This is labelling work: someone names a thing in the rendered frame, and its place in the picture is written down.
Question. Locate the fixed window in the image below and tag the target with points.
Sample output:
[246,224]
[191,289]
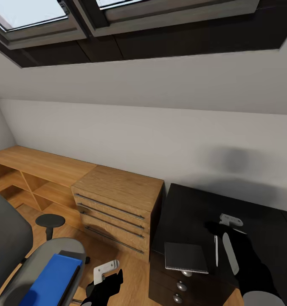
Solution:
[36,33]

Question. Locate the swivel chair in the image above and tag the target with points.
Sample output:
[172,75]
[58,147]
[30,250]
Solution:
[16,241]

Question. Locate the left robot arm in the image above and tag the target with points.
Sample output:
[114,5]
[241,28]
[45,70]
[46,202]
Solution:
[102,288]

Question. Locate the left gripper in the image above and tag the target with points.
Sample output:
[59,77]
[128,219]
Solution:
[110,286]

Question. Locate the folder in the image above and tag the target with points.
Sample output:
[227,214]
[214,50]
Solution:
[53,284]

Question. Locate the notebook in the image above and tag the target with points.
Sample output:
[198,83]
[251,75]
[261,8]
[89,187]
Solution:
[185,257]

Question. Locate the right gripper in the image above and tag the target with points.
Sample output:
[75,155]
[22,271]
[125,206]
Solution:
[214,227]

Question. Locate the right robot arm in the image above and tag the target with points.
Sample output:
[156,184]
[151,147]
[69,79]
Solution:
[255,279]

